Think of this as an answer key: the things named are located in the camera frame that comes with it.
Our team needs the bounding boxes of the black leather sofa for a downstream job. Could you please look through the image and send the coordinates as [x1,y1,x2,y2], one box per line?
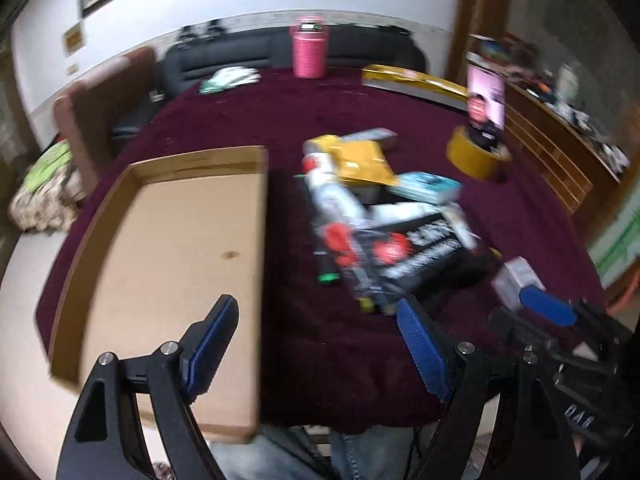
[111,25,427,153]

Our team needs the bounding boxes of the white bottle with red label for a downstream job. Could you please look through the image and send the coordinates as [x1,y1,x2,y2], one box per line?
[300,152,372,227]

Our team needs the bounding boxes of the large yellow tape roll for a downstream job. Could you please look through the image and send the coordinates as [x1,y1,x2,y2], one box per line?
[446,126,512,181]

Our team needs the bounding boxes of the patterned beige blanket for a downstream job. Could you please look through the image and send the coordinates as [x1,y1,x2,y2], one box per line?
[7,160,83,233]

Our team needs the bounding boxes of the black marker with green caps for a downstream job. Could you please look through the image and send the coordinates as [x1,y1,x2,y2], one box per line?
[295,174,345,288]

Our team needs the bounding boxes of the wooden cabinet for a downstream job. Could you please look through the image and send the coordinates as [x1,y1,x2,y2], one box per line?
[502,35,640,241]

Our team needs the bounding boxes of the teal box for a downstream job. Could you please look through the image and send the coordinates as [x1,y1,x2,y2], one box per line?
[390,171,462,206]

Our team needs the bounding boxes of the shallow cardboard box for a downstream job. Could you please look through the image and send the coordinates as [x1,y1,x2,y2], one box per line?
[48,146,271,445]

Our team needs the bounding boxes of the smartphone with lit screen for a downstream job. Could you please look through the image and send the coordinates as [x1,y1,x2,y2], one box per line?
[465,62,507,151]

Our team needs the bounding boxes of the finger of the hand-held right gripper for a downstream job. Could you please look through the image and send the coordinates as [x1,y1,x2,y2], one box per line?
[519,286,581,330]
[487,307,563,358]

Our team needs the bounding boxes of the yellow wall sign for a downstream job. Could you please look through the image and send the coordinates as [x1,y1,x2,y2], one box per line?
[62,20,85,56]

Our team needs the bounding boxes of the brown armchair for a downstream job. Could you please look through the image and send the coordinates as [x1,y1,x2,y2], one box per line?
[54,46,158,196]

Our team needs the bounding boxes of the long yellow box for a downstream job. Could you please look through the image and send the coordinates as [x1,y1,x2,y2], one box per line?
[361,64,472,111]

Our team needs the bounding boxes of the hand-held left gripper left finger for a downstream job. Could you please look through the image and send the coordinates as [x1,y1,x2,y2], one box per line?
[55,294,240,480]

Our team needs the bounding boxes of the yellow packet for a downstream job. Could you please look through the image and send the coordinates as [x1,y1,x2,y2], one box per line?
[306,135,401,189]

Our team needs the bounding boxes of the black packet with red print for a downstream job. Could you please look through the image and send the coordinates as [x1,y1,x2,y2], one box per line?
[310,205,490,312]

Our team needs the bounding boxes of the pink sleeved bottle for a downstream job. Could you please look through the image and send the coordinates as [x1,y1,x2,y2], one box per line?
[291,16,330,79]

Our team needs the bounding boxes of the person's jeans legs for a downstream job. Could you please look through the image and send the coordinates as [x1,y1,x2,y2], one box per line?
[210,422,451,480]

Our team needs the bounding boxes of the wooden door frame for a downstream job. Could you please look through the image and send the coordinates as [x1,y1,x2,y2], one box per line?
[447,0,516,92]

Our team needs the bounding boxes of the white work gloves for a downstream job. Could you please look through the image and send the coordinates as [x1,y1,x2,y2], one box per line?
[199,66,262,95]

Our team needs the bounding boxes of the green cloth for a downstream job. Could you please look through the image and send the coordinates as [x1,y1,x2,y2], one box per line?
[25,140,73,193]

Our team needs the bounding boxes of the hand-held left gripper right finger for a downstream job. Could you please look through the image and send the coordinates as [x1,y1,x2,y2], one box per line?
[396,295,583,480]

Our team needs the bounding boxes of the maroon tablecloth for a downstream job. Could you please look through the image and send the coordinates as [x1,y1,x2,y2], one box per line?
[35,67,607,436]

